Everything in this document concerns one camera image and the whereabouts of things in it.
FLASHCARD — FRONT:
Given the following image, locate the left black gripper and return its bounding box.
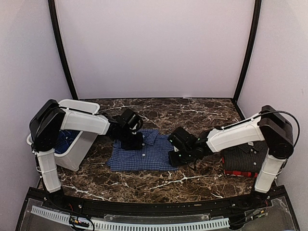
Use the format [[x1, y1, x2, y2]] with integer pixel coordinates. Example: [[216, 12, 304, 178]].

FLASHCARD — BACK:
[[119, 128, 143, 150]]

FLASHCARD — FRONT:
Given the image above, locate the blue checked long sleeve shirt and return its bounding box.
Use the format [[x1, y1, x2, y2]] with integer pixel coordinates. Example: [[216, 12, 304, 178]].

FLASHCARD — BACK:
[[106, 129, 178, 171]]

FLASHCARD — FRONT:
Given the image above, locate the red plaid shirt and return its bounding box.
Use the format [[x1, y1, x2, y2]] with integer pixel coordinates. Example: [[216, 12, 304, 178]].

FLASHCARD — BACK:
[[221, 156, 260, 178]]

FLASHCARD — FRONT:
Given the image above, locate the black striped shirt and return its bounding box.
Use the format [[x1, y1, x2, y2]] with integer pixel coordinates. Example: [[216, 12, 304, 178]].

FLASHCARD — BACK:
[[221, 141, 268, 173]]

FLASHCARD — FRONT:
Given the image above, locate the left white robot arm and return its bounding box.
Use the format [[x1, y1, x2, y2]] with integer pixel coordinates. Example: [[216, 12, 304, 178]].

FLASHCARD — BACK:
[[29, 99, 143, 210]]

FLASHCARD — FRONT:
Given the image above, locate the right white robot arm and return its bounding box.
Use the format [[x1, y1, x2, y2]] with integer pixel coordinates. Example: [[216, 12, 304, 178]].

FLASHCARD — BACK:
[[167, 105, 299, 209]]

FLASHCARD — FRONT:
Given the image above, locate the white plastic bin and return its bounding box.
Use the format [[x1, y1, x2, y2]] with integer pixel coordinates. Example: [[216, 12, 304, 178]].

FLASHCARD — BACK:
[[26, 99, 101, 172]]

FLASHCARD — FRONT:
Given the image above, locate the dark blue plaid shirt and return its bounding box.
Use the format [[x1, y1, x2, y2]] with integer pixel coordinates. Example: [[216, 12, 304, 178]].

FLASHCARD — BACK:
[[54, 130, 80, 154]]

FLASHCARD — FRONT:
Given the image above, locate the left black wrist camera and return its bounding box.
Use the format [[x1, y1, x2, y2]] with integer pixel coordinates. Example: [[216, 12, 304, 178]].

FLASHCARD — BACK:
[[118, 108, 143, 132]]

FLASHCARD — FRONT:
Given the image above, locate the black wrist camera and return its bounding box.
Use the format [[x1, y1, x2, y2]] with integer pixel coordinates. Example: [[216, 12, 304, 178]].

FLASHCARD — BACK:
[[118, 108, 143, 132], [167, 127, 197, 151]]

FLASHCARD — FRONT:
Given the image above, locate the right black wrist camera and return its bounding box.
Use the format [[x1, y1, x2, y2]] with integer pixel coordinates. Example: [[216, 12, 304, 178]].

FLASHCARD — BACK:
[[167, 127, 197, 151]]

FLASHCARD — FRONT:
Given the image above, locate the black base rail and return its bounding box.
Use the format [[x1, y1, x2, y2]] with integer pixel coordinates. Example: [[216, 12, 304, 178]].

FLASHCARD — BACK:
[[16, 186, 300, 231]]

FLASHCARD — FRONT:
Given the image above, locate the white slotted cable duct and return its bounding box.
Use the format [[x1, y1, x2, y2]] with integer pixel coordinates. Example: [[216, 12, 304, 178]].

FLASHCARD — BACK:
[[30, 206, 230, 231]]

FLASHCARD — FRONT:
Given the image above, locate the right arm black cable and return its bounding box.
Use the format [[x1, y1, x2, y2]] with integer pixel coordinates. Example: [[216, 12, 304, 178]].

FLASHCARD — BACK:
[[261, 110, 301, 145]]

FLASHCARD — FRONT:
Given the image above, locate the left black frame post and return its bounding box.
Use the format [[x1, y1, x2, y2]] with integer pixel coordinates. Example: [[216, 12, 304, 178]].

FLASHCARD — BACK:
[[48, 0, 79, 100]]

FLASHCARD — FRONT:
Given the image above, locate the black frame post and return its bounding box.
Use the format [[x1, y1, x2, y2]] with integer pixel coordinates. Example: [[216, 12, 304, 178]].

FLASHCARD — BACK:
[[48, 0, 79, 100], [232, 0, 262, 104]]

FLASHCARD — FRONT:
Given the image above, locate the right black frame post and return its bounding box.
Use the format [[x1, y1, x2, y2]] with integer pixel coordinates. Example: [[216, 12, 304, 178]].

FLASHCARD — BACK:
[[232, 0, 262, 104]]

